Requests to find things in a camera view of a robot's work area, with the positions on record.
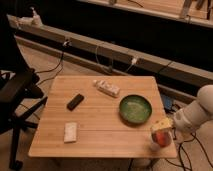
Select wooden table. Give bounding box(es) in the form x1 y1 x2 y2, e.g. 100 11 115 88
29 76 177 158

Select black office chair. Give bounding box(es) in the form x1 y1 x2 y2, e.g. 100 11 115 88
0 11 47 171

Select green ceramic bowl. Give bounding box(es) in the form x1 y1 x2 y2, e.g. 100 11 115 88
119 94 152 124

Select white hanging cable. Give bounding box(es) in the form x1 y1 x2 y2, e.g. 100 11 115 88
94 42 139 75

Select blue box on floor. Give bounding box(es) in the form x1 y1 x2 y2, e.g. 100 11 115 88
161 95 173 110

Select white spray bottle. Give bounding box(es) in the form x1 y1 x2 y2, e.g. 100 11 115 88
17 6 44 28

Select black cable left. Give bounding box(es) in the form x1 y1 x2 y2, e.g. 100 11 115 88
34 39 72 86

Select white cup with carrot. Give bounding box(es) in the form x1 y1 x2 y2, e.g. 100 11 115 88
152 132 171 147

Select black floor cables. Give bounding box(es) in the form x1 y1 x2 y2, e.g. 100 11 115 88
164 103 213 171

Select black rectangular block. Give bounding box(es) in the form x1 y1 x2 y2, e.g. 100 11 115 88
67 94 84 111

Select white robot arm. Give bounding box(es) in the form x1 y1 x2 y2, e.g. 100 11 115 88
150 85 213 133

